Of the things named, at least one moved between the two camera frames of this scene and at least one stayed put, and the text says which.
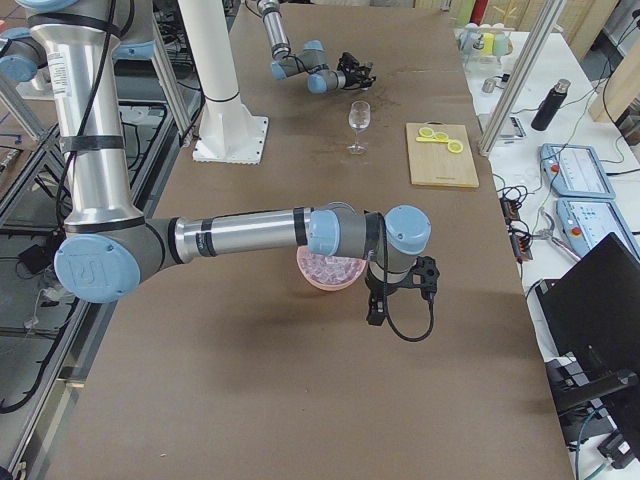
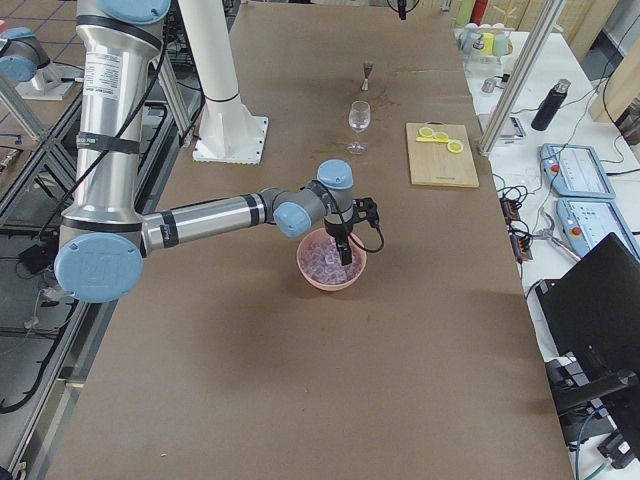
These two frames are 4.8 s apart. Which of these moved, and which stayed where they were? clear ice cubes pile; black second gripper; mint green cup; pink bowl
Moved: black second gripper
Stayed: clear ice cubes pile; mint green cup; pink bowl
